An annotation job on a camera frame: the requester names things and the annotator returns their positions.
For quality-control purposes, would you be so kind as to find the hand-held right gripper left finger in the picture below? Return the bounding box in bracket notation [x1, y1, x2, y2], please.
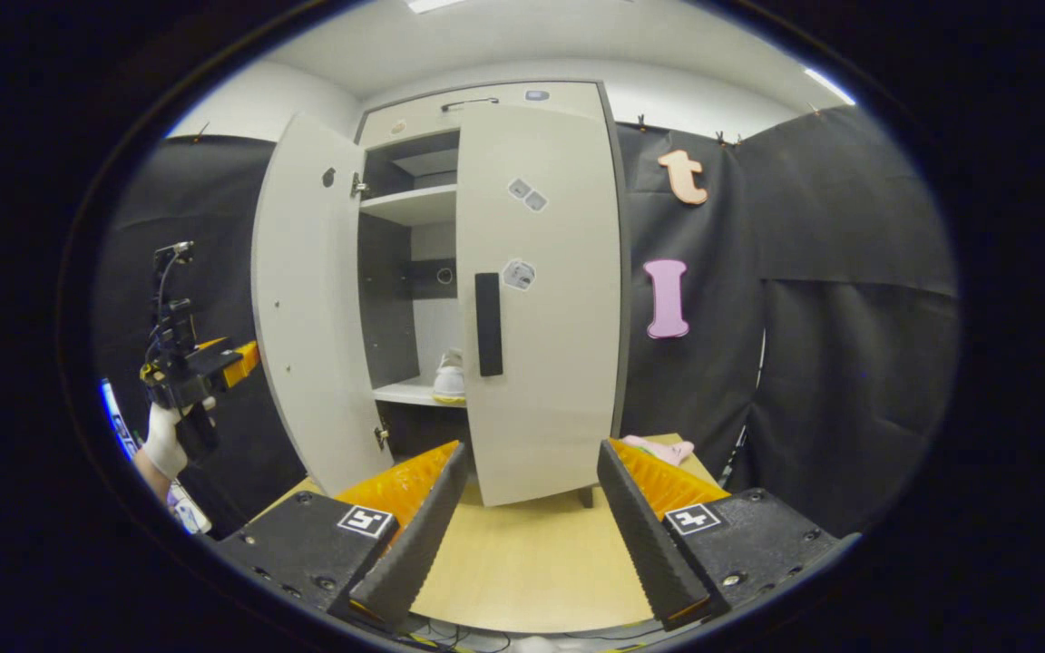
[214, 441, 469, 629]

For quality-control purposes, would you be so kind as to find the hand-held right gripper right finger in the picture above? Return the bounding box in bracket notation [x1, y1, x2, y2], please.
[597, 439, 850, 629]

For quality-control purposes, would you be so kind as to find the white canvas shoe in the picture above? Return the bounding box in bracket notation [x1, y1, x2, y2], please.
[432, 349, 468, 405]

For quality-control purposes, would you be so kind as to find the grey shoe cabinet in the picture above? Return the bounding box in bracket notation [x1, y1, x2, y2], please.
[355, 80, 634, 511]

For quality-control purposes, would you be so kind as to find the green and pink plush toy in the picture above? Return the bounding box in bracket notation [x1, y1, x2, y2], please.
[622, 434, 697, 466]

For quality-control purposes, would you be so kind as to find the white and blue printed board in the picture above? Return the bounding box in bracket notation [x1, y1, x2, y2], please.
[100, 379, 213, 535]

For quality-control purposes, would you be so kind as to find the black backdrop cloth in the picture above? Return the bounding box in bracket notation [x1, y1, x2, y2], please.
[92, 107, 961, 538]

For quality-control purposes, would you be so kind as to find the black door handle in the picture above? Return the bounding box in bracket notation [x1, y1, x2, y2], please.
[474, 272, 505, 378]

